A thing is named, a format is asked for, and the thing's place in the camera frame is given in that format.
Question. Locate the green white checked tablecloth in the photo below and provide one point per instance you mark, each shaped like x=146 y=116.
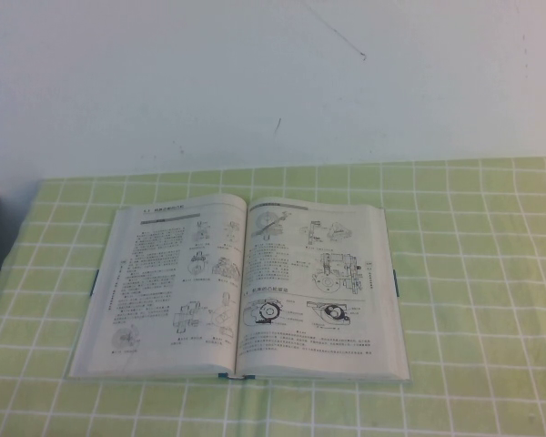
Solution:
x=482 y=318

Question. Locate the technical book with diagrams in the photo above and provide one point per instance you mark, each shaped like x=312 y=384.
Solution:
x=300 y=282

